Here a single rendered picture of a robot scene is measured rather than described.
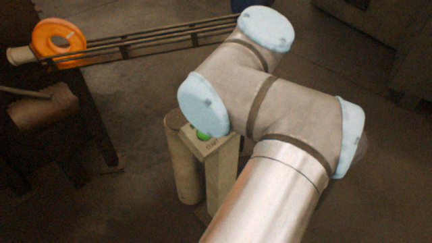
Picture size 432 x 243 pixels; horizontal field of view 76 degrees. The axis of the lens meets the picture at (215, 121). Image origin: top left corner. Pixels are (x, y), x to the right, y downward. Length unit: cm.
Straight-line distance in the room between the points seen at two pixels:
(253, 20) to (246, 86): 12
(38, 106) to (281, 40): 94
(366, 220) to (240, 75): 120
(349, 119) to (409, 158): 148
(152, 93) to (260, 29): 150
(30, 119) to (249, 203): 100
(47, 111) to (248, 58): 91
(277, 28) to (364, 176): 125
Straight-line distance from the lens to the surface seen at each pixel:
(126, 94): 192
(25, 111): 118
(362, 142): 112
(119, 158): 156
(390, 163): 172
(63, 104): 118
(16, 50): 116
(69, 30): 105
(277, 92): 34
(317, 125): 32
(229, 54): 39
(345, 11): 279
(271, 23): 45
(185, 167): 108
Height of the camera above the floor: 120
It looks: 47 degrees down
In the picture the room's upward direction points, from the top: straight up
